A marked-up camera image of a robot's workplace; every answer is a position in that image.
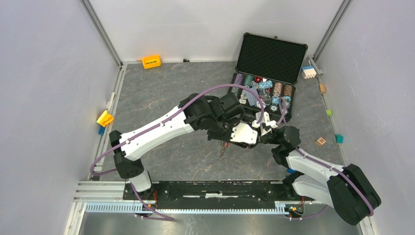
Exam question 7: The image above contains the red handled keyring tool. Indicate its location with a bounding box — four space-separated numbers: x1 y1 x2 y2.
218 141 229 160

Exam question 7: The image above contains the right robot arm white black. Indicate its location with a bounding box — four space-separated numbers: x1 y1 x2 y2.
255 126 382 225

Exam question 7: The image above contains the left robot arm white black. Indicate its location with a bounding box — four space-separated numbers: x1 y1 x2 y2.
109 93 245 200

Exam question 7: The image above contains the blue green white brick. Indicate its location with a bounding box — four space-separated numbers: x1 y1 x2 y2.
286 168 307 181

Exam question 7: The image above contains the wooden letter cube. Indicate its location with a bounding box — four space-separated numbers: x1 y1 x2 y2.
315 137 326 147

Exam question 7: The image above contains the teal small cube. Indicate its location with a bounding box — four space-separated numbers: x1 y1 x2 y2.
335 134 344 144

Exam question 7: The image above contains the small wooden cube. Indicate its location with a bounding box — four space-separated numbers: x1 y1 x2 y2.
319 84 326 94

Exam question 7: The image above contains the white blue toy block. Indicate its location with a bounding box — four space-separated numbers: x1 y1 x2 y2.
301 66 317 79

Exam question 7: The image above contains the black poker chip case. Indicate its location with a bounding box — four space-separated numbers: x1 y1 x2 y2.
232 33 308 121

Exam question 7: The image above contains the orange yellow toy block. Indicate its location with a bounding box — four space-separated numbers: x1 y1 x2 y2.
141 55 161 70

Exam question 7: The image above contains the yellow orange block left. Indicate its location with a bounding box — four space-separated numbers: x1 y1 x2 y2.
96 110 114 127

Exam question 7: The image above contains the blue small block left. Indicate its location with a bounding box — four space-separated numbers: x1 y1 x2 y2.
98 126 106 136

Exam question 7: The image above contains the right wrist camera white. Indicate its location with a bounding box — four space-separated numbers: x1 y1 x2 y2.
260 112 278 136

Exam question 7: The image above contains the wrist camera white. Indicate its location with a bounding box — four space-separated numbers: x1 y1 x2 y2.
260 112 278 136
230 123 258 145

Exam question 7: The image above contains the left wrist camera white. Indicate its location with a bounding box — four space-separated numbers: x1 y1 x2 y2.
230 123 258 145

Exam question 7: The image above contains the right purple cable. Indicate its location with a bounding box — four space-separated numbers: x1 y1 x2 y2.
276 97 374 221

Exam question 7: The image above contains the purple cable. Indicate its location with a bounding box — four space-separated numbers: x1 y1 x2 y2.
89 84 266 221
276 97 374 221

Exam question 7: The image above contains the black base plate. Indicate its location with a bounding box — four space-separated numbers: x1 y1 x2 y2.
139 180 312 209

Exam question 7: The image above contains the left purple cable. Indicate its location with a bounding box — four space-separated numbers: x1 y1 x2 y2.
89 84 266 221

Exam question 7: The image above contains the white toothed cable rail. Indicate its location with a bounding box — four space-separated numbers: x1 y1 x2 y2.
85 202 289 215

